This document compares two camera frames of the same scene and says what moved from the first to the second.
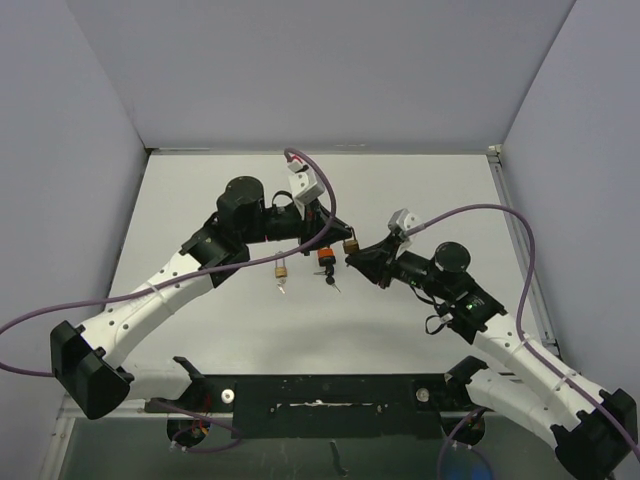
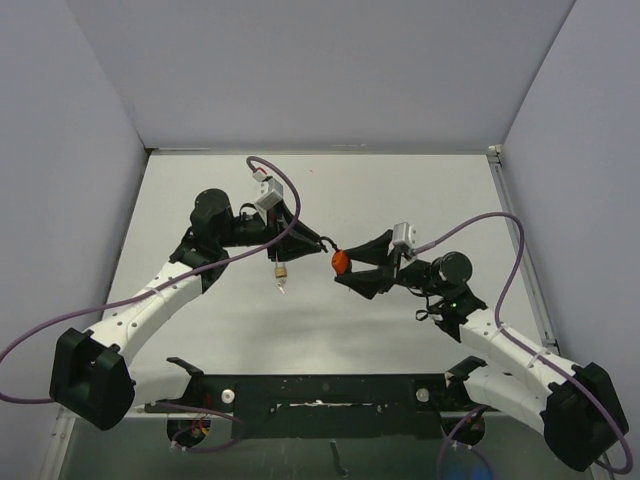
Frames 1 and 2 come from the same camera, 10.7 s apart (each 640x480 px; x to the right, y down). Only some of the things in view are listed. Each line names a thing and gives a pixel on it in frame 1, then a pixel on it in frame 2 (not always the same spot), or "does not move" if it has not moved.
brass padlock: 280,271 does not move
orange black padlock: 326,257 to 341,259
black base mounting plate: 325,405 does not move
